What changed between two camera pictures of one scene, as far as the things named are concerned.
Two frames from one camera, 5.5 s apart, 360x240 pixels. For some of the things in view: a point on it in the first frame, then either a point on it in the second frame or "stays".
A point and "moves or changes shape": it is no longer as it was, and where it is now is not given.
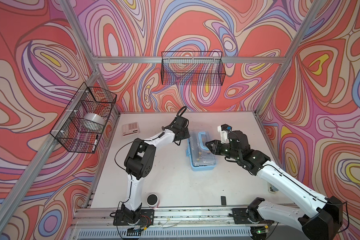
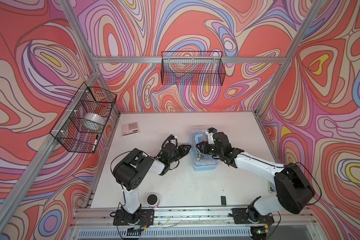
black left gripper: x=187 y=135 -> x=181 y=149
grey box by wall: x=272 y=189 stays
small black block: x=223 y=201 stays
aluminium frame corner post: x=289 y=57 stays
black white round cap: x=152 y=200 stays
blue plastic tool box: x=201 y=157 moves or changes shape
